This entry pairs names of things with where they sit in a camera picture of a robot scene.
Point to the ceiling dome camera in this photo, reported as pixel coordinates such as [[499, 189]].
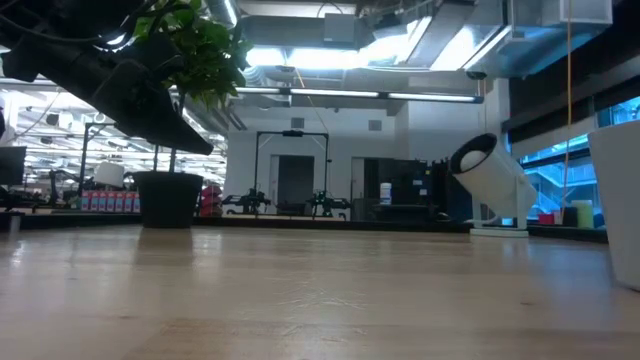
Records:
[[476, 75]]

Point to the potted green plant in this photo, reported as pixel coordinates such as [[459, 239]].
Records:
[[167, 200]]

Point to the white plastic bin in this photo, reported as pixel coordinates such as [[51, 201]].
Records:
[[620, 200]]

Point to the white wipes canister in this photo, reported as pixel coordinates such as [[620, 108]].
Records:
[[385, 194]]

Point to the white cylindrical spot lamp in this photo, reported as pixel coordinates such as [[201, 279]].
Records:
[[495, 185]]

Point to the pale green cylinder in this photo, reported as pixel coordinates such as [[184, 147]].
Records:
[[582, 215]]

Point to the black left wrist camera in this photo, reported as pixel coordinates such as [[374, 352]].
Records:
[[160, 57]]

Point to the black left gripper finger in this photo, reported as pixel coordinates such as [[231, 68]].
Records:
[[145, 115]]

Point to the row of pink boxes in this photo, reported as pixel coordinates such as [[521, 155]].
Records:
[[110, 202]]

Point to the black gantry frame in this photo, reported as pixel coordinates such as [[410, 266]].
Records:
[[292, 133]]

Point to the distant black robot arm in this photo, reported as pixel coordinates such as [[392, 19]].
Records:
[[325, 202], [250, 202]]

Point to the black cabinet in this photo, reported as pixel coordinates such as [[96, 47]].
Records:
[[405, 180]]

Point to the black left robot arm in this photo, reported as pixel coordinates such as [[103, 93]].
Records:
[[30, 35]]

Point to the red stacked object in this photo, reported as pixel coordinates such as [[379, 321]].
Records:
[[211, 200]]

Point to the red box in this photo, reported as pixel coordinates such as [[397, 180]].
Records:
[[546, 219]]

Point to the long ceiling light tube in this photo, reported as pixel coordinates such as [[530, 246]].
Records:
[[350, 93]]

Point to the black monitor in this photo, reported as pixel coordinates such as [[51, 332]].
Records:
[[12, 167]]

